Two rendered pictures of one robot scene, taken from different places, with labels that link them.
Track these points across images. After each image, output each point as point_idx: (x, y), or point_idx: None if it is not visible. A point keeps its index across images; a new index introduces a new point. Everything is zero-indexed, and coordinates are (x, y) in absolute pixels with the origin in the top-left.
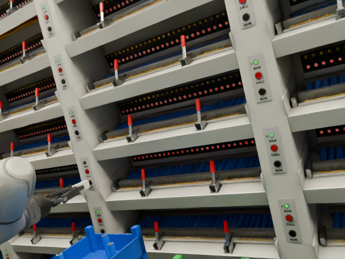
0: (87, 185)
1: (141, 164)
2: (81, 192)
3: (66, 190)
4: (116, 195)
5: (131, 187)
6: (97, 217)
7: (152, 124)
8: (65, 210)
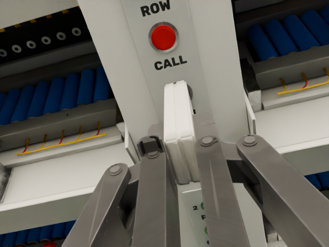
0: (193, 112)
1: (266, 4)
2: (131, 152)
3: (229, 205)
4: (285, 123)
5: (315, 79)
6: (204, 222)
7: None
8: (18, 228)
